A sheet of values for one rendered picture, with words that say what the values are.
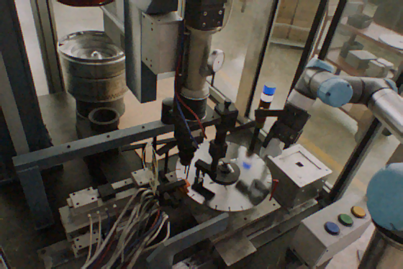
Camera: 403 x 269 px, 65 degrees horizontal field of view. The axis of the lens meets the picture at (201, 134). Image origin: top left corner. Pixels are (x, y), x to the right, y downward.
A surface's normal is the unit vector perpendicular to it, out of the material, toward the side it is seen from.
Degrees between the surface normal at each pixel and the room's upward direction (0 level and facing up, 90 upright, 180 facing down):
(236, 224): 0
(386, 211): 82
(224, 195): 0
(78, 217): 90
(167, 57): 90
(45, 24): 90
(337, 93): 77
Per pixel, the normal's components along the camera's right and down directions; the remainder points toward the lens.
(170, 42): 0.53, 0.58
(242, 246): 0.12, -0.77
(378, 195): -0.96, -0.15
